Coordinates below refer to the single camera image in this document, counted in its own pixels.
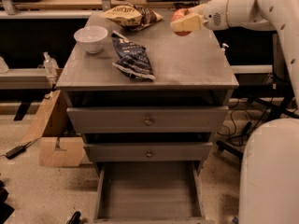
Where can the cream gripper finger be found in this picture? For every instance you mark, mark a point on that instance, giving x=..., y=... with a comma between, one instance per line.
x=187, y=23
x=197, y=10

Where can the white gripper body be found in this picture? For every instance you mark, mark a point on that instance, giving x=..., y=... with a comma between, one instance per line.
x=215, y=16

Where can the red apple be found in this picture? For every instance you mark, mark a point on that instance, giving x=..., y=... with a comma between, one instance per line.
x=177, y=22

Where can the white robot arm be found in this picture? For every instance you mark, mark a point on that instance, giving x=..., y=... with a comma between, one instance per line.
x=269, y=178

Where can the grey drawer cabinet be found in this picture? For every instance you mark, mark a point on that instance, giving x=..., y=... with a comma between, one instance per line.
x=149, y=95

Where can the grey top drawer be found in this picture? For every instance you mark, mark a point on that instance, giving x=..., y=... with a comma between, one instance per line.
x=147, y=119

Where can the grey middle drawer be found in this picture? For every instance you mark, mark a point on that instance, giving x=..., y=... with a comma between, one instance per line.
x=148, y=152

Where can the grey open bottom drawer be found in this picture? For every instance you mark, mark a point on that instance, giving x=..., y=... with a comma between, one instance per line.
x=162, y=192

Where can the small white pump bottle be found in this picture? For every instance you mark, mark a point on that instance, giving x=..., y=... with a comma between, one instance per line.
x=224, y=48

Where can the yellow chip bag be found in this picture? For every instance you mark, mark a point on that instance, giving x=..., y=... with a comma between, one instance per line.
x=132, y=17

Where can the blue chip bag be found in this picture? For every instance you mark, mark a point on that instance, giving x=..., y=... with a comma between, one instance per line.
x=133, y=60

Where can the white ceramic bowl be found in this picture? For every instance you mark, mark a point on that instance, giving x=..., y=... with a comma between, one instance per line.
x=91, y=38

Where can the wooden workbench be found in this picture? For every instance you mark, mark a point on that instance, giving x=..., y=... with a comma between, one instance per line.
x=93, y=0

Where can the clear plastic bottle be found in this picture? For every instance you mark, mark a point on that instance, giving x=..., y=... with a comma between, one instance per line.
x=50, y=64

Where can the left cardboard box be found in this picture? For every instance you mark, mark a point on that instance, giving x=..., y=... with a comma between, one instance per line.
x=48, y=127

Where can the black power adapter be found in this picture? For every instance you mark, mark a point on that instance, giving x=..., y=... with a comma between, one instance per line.
x=14, y=152

